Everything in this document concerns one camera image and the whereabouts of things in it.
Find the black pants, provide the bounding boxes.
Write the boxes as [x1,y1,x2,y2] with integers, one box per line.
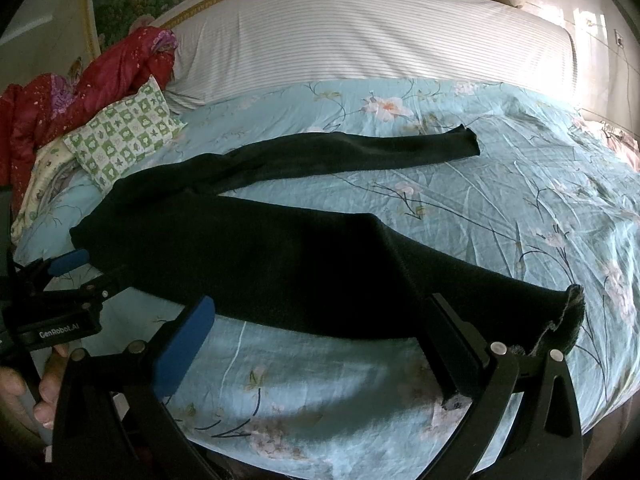
[70,127,585,356]

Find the person left hand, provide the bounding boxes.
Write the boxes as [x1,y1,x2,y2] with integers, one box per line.
[1,344,70,434]

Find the cream patterned folded blanket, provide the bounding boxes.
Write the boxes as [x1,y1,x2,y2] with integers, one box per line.
[11,138,80,246]

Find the green white checkered pillow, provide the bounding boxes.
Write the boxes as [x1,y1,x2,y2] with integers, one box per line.
[63,77,186,192]

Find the red quilted jacket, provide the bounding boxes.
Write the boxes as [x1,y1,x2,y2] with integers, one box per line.
[1,26,178,214]

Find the white striped bedsheet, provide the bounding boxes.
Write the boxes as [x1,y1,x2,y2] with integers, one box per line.
[167,0,575,112]

